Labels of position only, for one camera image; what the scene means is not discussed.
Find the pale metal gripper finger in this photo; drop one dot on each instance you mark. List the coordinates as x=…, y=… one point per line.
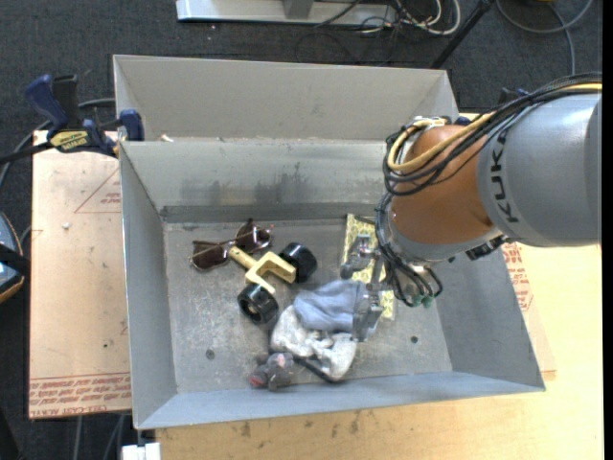
x=356, y=257
x=368, y=316

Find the yellow patterned packet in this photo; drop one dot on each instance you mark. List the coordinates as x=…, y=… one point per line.
x=356, y=230

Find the blue-grey cloth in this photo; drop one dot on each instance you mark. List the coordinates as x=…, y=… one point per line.
x=325, y=305

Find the white cloth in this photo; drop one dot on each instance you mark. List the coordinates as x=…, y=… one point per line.
x=297, y=336

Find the yellow axle with black wheels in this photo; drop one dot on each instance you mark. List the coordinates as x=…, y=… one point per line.
x=268, y=269

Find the grey toy mouse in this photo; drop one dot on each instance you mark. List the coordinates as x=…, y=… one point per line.
x=277, y=371

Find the grey metal bin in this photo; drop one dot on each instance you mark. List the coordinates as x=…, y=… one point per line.
x=230, y=305

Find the brown sunglasses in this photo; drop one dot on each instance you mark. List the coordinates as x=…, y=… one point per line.
x=213, y=256

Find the brown cardboard board, red print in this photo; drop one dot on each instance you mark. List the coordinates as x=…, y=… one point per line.
x=76, y=281

